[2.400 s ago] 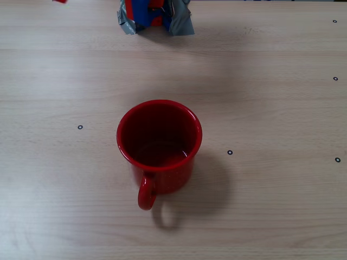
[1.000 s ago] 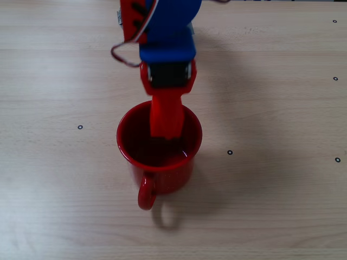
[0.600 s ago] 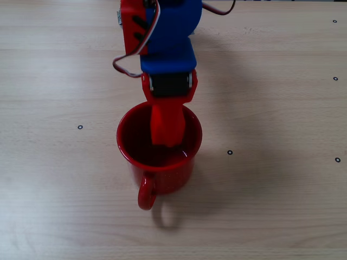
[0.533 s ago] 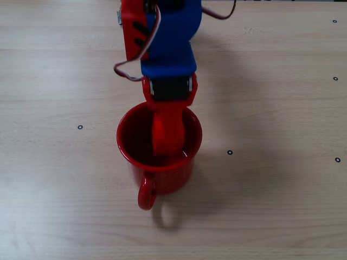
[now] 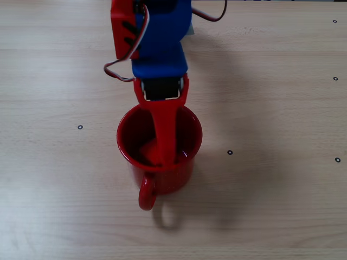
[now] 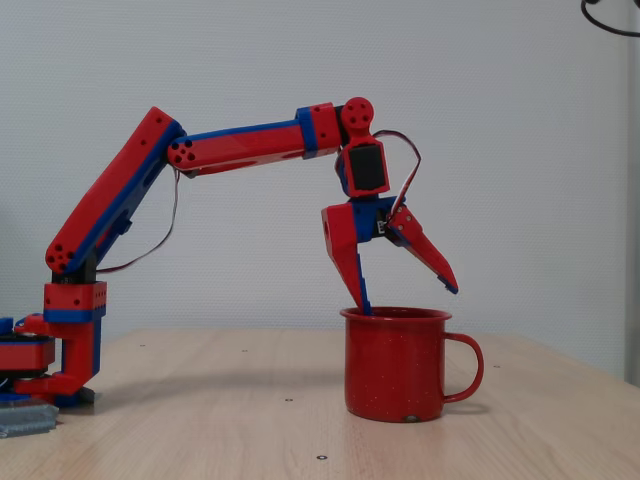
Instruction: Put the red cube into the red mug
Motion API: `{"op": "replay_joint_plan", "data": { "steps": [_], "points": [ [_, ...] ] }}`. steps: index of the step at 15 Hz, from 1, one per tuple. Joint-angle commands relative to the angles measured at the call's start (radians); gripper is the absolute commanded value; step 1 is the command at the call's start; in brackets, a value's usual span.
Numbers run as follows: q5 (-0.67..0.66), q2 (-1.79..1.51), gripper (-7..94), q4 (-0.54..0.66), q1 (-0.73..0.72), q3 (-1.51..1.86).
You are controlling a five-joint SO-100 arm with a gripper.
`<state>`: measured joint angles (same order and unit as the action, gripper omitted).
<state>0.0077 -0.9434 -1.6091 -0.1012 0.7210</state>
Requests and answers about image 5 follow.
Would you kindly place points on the red cube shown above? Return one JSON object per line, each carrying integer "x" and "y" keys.
{"x": 149, "y": 151}

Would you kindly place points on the blue and red robot arm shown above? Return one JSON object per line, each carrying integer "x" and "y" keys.
{"x": 162, "y": 24}

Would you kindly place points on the red enamel mug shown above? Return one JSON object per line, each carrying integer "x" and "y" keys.
{"x": 168, "y": 181}

